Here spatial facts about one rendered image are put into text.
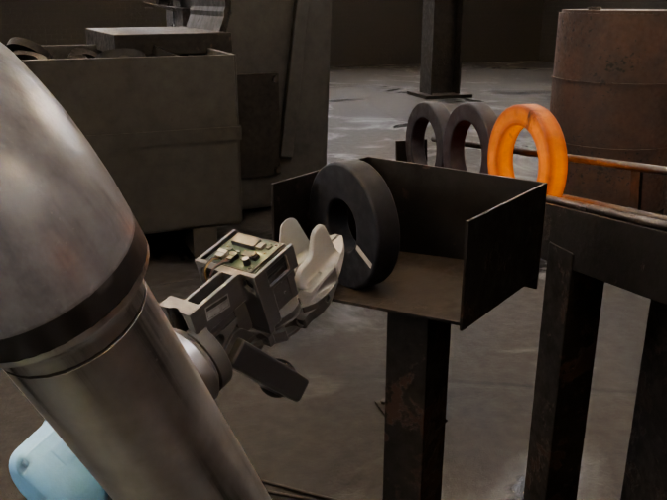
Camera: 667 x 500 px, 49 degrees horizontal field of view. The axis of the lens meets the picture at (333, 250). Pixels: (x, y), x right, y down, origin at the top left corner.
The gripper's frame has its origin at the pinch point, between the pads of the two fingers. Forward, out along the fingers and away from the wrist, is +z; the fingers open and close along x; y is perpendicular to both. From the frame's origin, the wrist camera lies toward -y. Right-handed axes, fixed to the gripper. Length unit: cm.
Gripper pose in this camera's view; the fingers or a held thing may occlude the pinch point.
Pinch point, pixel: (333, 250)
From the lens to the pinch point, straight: 74.2
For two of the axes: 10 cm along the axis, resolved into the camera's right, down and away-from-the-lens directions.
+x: -8.0, -2.0, 5.7
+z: 5.7, -5.4, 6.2
